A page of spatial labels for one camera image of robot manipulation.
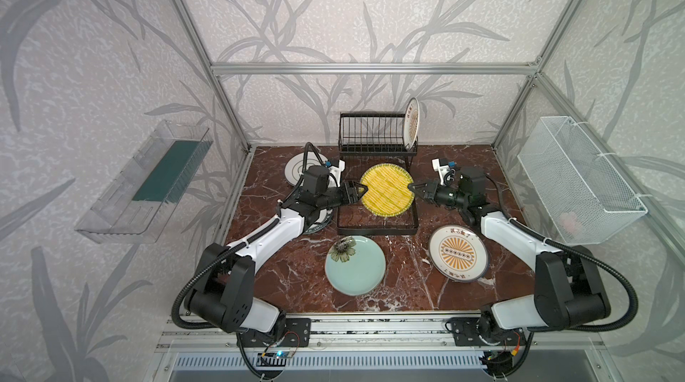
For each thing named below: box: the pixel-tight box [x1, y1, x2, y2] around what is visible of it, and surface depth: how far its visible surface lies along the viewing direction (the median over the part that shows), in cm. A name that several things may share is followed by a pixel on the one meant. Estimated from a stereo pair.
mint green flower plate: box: [324, 235, 387, 297], surface depth 88 cm
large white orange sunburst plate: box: [429, 224, 490, 283], surface depth 89 cm
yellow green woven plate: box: [360, 163, 415, 218], surface depth 84 cm
